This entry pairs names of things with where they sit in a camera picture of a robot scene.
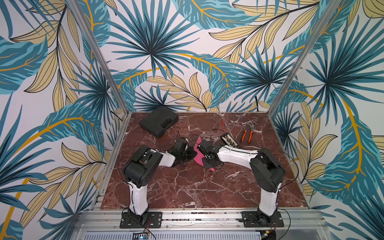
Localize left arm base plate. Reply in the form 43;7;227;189
120;211;163;229

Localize green circuit board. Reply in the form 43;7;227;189
132;233;150;240

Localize orange handled pliers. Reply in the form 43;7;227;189
241;123;255;144

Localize aluminium frame post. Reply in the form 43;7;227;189
268;0;341;118
68;0;129;117

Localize left aluminium frame post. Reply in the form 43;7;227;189
68;0;129;117

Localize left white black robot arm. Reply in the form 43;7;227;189
123;138;197;217

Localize right aluminium frame post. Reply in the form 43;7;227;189
268;0;341;118

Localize pink square paper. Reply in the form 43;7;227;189
194;137;213;168

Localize red black probe wire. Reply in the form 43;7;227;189
206;121;226;135

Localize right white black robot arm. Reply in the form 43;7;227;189
197;140;286;217

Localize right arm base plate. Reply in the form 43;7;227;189
241;210;285;229

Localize black plastic tool case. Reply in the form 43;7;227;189
140;106;179;139

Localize aluminium front rail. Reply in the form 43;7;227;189
75;208;328;232

